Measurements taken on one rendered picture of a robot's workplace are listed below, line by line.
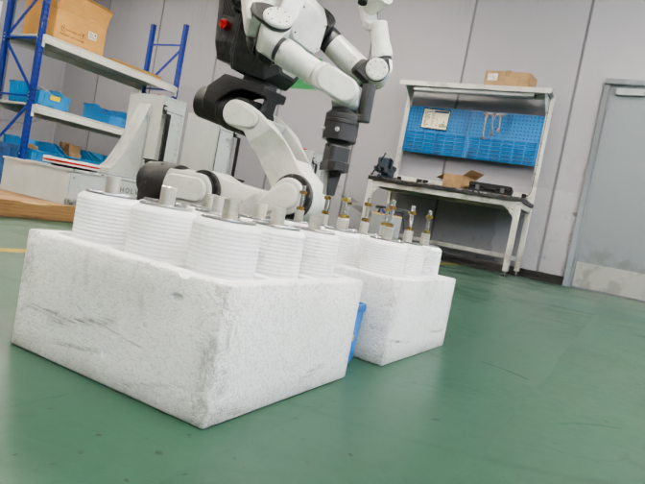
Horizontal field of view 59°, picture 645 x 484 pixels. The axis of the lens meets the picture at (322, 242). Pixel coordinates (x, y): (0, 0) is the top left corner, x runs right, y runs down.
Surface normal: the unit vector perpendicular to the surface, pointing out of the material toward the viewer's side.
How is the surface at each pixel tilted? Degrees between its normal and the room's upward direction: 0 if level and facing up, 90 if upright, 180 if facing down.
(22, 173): 90
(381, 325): 90
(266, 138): 110
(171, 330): 90
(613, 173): 90
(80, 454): 0
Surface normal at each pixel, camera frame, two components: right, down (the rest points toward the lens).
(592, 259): -0.47, -0.04
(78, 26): 0.89, 0.17
